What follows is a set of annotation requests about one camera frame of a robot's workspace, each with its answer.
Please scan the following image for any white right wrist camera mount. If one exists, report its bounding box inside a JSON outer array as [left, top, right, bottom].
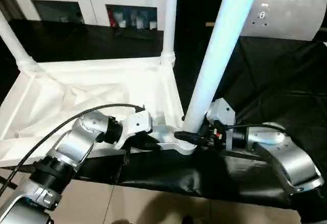
[[206, 98, 236, 150]]

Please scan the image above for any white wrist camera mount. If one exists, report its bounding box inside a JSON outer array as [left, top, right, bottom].
[[116, 110, 154, 152], [206, 98, 236, 150]]

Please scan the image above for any white glass-door cabinet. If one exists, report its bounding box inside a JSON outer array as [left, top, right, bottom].
[[7, 0, 169, 29]]

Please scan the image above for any red figurine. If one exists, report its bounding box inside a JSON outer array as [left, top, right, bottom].
[[108, 9, 117, 28]]

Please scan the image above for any grey padded backrest cushion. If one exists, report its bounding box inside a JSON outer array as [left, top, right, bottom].
[[239, 0, 324, 42]]

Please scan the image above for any white plastic table leg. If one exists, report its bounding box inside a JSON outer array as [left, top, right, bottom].
[[182, 0, 264, 135], [161, 0, 177, 68], [0, 11, 38, 71]]

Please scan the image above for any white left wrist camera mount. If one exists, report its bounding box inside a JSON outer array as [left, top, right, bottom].
[[116, 110, 154, 152]]

